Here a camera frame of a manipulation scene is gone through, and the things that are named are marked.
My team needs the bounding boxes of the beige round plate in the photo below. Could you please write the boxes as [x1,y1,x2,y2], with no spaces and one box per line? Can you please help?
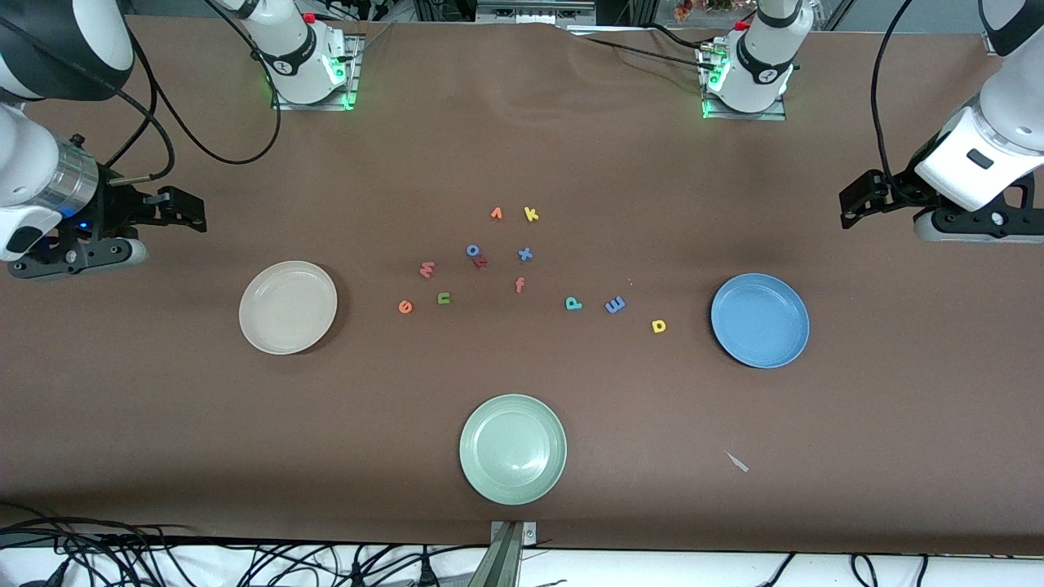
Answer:
[238,260,338,355]

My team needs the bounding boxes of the blue round plate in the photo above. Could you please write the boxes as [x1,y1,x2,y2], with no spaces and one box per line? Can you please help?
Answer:
[710,272,811,369]

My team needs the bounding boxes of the pink artificial flowers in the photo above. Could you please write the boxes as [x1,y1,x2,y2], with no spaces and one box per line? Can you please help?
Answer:
[673,0,739,21]

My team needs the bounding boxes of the brown paper table cover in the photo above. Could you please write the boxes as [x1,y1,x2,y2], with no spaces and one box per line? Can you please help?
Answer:
[0,12,1044,555]

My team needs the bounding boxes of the green round plate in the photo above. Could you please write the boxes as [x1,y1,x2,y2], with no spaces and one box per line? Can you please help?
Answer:
[458,394,568,506]

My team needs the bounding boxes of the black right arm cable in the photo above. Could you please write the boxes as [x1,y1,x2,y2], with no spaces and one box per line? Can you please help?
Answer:
[110,0,282,187]

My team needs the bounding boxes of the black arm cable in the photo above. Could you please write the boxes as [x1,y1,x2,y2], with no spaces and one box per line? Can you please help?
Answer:
[110,0,282,187]
[871,0,918,201]

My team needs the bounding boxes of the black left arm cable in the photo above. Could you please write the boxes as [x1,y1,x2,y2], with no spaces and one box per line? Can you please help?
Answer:
[871,0,918,201]

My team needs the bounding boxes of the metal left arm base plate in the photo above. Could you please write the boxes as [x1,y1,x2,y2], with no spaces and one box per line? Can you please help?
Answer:
[700,41,789,121]

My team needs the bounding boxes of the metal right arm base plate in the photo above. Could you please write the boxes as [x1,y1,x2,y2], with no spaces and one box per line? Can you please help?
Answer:
[272,33,361,112]

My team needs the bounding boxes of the black base power cable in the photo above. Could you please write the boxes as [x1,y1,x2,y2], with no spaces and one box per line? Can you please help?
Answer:
[583,33,723,74]

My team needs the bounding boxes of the black cable tangle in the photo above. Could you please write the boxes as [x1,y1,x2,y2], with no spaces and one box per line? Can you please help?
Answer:
[0,499,490,587]

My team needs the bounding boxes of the aluminium frame structure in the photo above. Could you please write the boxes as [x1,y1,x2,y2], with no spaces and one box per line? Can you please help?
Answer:
[412,0,653,25]

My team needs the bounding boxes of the metal camera stand bracket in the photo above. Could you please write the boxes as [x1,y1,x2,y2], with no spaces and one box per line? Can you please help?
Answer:
[489,520,537,587]

